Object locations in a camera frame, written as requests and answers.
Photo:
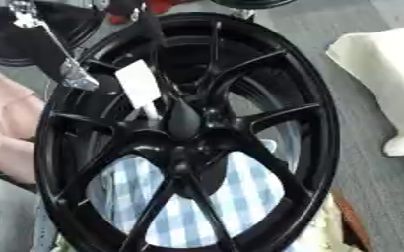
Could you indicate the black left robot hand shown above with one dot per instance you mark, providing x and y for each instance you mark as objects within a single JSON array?
[{"x": 45, "y": 54}]

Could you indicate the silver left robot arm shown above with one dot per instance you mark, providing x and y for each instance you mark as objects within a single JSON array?
[{"x": 20, "y": 12}]

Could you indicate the black spoked wheel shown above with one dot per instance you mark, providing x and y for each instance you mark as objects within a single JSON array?
[{"x": 294, "y": 98}]

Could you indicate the red object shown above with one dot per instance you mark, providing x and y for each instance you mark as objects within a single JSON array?
[{"x": 160, "y": 4}]

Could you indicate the black round tyre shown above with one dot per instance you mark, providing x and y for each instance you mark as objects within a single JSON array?
[{"x": 251, "y": 3}]

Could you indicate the white cloth bundle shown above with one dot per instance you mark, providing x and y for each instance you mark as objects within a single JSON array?
[{"x": 383, "y": 82}]

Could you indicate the brown wooden board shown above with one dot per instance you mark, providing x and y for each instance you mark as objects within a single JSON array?
[{"x": 354, "y": 223}]

